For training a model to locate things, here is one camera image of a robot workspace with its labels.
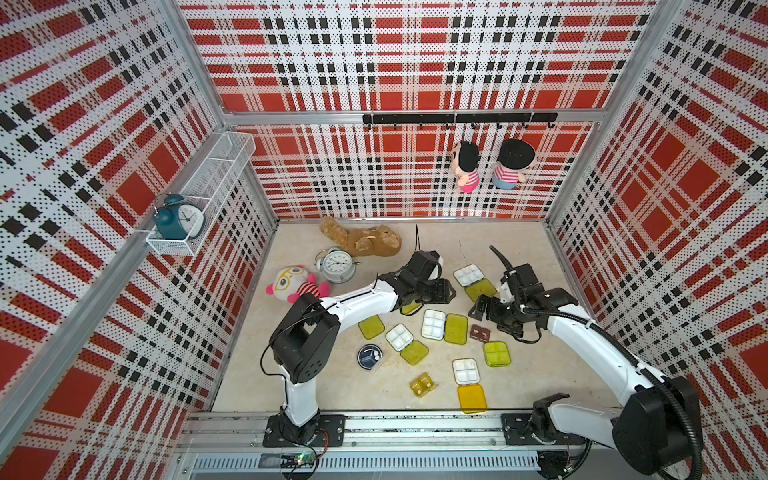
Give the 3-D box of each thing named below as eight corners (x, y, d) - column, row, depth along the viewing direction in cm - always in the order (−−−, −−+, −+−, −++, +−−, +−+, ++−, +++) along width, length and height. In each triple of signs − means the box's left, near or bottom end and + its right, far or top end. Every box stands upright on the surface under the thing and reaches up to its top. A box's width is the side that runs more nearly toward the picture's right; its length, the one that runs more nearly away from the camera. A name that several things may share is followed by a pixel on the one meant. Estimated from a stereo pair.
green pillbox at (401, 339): (383, 338, 91) (383, 334, 89) (399, 324, 94) (398, 319, 92) (413, 368, 86) (414, 365, 83) (429, 352, 89) (429, 348, 86)
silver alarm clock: (310, 266, 107) (307, 261, 104) (333, 247, 112) (331, 241, 110) (340, 289, 100) (339, 284, 98) (363, 267, 106) (362, 262, 103)
